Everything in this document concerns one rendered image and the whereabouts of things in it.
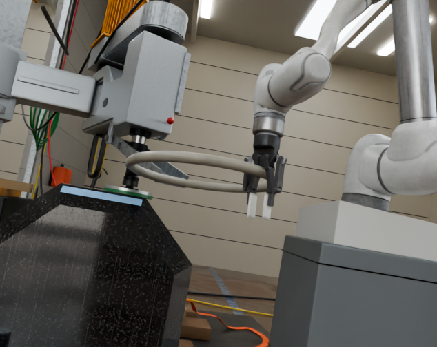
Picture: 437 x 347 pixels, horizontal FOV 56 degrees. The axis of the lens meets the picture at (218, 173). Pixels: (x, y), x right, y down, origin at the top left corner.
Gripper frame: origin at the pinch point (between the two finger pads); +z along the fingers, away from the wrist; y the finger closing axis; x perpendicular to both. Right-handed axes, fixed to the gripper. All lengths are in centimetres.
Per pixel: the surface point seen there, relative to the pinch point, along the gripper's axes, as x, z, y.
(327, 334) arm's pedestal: -19.2, 31.9, -13.5
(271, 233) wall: -507, -28, 344
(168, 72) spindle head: -16, -62, 71
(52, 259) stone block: 13, 24, 84
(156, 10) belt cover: -5, -87, 72
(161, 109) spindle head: -17, -45, 72
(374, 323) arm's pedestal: -28.7, 27.5, -22.5
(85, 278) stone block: 3, 30, 76
